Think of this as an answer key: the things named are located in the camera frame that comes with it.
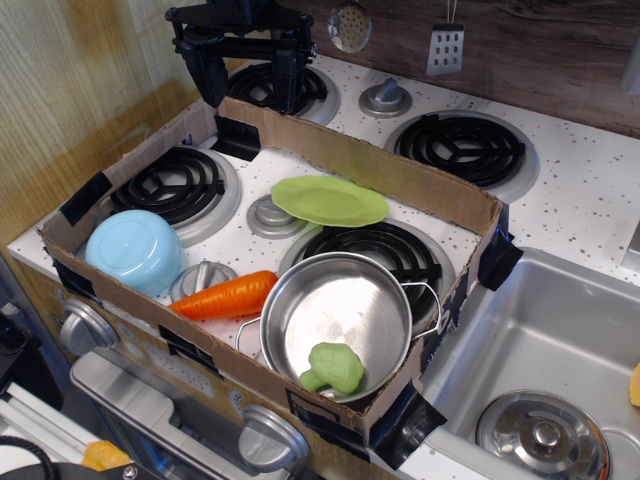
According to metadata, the silver rear stove knob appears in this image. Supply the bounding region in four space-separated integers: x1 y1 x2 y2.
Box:
359 78 413 118

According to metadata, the black front left burner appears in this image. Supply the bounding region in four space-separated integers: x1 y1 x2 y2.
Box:
99 145 242 247

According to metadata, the silver hanging slotted spatula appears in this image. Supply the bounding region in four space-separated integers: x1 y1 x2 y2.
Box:
426 1 465 76

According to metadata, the green plastic plate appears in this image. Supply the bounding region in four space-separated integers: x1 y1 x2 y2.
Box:
271 175 389 227

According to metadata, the silver metal sink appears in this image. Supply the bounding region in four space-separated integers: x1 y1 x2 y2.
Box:
399 249 639 479

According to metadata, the silver middle stove knob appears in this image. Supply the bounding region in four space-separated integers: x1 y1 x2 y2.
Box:
246 194 317 240

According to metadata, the silver front stove knob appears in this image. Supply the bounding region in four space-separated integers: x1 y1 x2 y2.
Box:
170 261 237 302

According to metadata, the light blue plastic bowl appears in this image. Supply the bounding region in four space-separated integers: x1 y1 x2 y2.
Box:
85 210 184 297

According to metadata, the silver pot lid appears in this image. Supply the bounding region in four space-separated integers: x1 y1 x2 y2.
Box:
475 390 612 479

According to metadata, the brown cardboard fence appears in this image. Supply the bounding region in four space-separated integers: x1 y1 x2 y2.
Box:
36 94 524 471

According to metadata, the silver oven door handle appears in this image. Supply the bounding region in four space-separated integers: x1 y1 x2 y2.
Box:
71 353 257 479

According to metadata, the silver oven knob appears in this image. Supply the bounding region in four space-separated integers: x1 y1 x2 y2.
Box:
238 404 310 473
59 299 119 356

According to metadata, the orange toy bottom left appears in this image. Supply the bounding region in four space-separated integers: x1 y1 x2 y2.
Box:
81 440 131 471

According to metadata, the silver hanging strainer spoon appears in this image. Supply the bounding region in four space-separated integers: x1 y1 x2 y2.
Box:
327 1 372 54

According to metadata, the silver right oven knob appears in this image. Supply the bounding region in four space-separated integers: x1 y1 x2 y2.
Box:
238 404 310 473

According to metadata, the black rear right burner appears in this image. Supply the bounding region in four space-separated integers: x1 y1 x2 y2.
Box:
384 110 540 204

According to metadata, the silver left oven knob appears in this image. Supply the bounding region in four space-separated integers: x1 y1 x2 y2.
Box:
59 299 119 356

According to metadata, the black cable bottom left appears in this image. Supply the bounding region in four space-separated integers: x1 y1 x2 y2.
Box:
0 434 56 480

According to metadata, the silver metal pan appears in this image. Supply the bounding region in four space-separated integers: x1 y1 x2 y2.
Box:
254 252 443 404

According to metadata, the silver stove knob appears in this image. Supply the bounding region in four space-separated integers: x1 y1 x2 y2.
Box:
359 78 413 118
170 261 237 302
246 194 317 240

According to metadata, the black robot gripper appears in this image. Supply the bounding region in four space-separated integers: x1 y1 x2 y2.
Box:
166 1 316 113

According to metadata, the orange toy carrot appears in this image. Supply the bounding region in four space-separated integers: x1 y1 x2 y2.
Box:
169 270 278 321

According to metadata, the black front right burner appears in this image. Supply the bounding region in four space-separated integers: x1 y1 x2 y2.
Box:
278 219 456 334

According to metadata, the orange toy in sink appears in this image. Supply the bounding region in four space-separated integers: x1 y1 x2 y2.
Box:
629 364 640 407

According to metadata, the green toy broccoli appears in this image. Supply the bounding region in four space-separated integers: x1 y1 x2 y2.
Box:
300 342 365 395

